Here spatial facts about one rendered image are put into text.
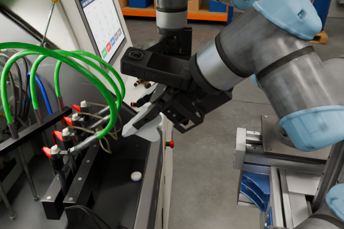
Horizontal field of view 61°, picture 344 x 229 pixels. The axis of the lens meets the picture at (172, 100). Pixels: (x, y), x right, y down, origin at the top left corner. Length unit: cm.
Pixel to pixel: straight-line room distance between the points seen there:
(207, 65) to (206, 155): 214
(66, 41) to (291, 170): 88
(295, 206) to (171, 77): 65
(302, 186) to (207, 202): 121
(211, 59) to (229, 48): 3
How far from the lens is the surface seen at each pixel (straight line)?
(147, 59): 46
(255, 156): 105
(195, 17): 600
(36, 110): 101
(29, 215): 114
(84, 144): 80
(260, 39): 37
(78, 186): 95
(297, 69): 36
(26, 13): 111
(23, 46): 72
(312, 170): 110
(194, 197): 219
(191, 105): 47
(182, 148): 257
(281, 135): 103
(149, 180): 97
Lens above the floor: 164
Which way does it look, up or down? 30 degrees down
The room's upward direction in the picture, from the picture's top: straight up
